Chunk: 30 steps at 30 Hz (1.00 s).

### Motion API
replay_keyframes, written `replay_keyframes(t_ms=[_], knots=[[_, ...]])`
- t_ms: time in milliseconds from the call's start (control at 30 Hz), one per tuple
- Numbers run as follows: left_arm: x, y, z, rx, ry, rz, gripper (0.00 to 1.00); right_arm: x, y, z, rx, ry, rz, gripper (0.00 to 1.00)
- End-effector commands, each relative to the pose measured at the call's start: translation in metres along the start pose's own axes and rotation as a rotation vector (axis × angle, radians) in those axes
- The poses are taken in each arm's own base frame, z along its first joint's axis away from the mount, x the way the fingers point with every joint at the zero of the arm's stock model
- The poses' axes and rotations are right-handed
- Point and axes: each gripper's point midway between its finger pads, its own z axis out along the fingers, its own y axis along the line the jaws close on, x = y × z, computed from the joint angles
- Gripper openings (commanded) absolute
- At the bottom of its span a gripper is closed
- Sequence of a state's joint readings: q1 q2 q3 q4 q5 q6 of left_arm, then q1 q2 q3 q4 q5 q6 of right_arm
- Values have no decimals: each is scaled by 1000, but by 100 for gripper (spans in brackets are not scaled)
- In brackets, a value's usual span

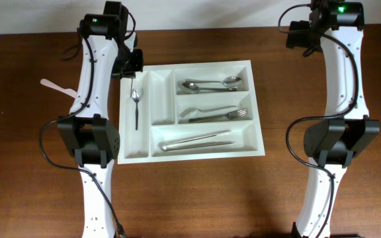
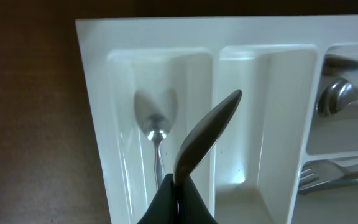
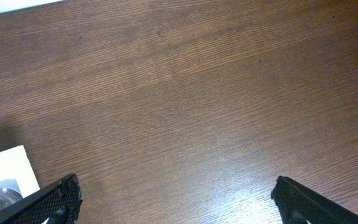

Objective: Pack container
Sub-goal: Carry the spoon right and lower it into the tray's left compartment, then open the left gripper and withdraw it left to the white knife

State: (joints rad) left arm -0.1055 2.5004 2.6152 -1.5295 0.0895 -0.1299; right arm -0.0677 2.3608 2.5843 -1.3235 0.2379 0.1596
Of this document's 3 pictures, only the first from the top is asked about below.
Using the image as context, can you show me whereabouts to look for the small steel teaspoon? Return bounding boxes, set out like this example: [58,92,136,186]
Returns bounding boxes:
[131,89,142,130]

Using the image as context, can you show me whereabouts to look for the white plastic knife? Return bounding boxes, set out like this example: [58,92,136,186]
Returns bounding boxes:
[40,79,77,98]

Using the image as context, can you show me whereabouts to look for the large steel spoon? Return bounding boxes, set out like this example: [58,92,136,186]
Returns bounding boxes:
[180,82,237,94]

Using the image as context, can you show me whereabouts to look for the steel spoon bowl down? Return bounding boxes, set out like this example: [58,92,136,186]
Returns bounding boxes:
[185,76,243,88]

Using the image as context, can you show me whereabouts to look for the metal tongs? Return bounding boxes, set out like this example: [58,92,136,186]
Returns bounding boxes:
[159,130,233,152]

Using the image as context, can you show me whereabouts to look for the large steel fork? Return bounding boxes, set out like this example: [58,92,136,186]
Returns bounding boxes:
[189,108,248,123]

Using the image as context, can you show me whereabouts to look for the small dark steel spoon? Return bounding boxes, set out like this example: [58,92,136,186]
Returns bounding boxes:
[130,79,134,100]

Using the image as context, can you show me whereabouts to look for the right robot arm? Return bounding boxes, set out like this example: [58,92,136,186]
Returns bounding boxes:
[285,0,380,237]

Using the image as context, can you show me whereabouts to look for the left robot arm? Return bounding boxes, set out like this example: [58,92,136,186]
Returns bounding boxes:
[57,1,144,237]

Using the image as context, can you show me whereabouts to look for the white plastic cutlery tray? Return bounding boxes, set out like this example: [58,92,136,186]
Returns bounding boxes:
[118,60,265,164]

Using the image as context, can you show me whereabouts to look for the right black cable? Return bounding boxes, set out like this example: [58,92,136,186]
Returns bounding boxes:
[278,3,359,238]

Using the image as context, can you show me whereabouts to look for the black cable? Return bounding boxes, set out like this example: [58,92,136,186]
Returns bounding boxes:
[38,11,137,238]
[278,3,359,238]

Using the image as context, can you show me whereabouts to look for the left black cable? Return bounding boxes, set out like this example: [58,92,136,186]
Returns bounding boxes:
[38,11,137,238]

